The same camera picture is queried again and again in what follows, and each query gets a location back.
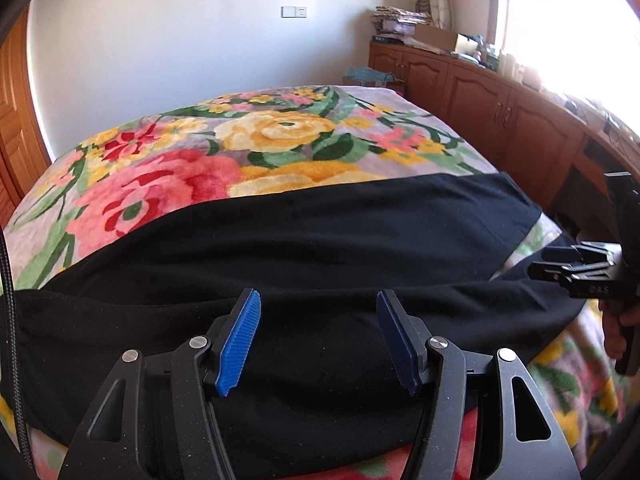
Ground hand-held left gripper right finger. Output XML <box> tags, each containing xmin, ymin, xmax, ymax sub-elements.
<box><xmin>375</xmin><ymin>288</ymin><xmax>584</xmax><ymax>480</ymax></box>

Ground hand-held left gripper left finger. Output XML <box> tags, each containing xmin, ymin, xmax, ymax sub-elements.
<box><xmin>56</xmin><ymin>287</ymin><xmax>263</xmax><ymax>480</ymax></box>

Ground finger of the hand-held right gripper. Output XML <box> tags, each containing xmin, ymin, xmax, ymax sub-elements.
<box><xmin>526</xmin><ymin>259</ymin><xmax>624</xmax><ymax>302</ymax></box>
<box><xmin>541</xmin><ymin>241</ymin><xmax>622</xmax><ymax>264</ymax></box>

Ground black pants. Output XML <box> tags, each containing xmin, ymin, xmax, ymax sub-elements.
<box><xmin>0</xmin><ymin>171</ymin><xmax>583</xmax><ymax>468</ymax></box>

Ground person's right hand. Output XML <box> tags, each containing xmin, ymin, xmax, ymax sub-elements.
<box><xmin>602</xmin><ymin>300</ymin><xmax>636</xmax><ymax>358</ymax></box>

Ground floral blanket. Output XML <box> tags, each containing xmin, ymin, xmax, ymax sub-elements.
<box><xmin>0</xmin><ymin>85</ymin><xmax>636</xmax><ymax>480</ymax></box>

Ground wooden cabinet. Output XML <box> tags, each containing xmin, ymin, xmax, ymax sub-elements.
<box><xmin>368</xmin><ymin>42</ymin><xmax>640</xmax><ymax>223</ymax></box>

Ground wooden framed window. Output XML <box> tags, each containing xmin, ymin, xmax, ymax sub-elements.
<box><xmin>494</xmin><ymin>0</ymin><xmax>640</xmax><ymax>113</ymax></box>

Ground cardboard box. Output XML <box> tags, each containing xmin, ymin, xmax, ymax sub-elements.
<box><xmin>414</xmin><ymin>25</ymin><xmax>474</xmax><ymax>54</ymax></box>

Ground teal woven bag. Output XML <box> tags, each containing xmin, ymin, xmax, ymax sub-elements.
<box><xmin>344</xmin><ymin>64</ymin><xmax>397</xmax><ymax>87</ymax></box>

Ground stack of newspapers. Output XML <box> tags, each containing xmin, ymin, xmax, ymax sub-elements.
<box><xmin>370</xmin><ymin>5</ymin><xmax>434</xmax><ymax>37</ymax></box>

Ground wooden wardrobe door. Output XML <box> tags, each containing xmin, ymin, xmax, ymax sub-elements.
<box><xmin>0</xmin><ymin>14</ymin><xmax>52</xmax><ymax>222</ymax></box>

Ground black braided cable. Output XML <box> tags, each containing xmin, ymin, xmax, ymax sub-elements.
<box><xmin>0</xmin><ymin>229</ymin><xmax>32</xmax><ymax>467</ymax></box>

